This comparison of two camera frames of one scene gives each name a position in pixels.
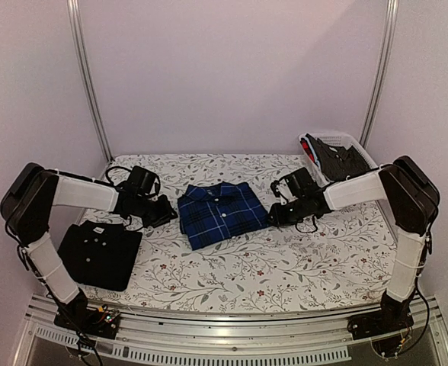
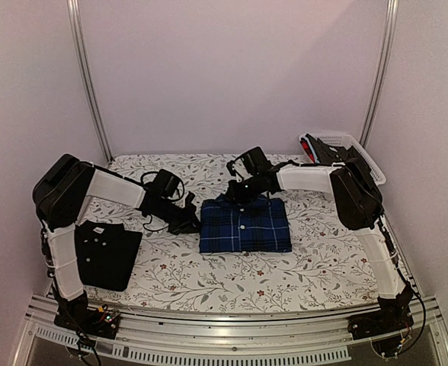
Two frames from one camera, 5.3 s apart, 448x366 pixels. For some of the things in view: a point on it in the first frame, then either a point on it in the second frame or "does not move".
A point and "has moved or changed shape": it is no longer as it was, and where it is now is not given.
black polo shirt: x=98 y=254 does not move
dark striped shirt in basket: x=337 y=164 does not move
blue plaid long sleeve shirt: x=209 y=213 has moved or changed shape
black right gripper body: x=292 y=216 -> x=247 y=193
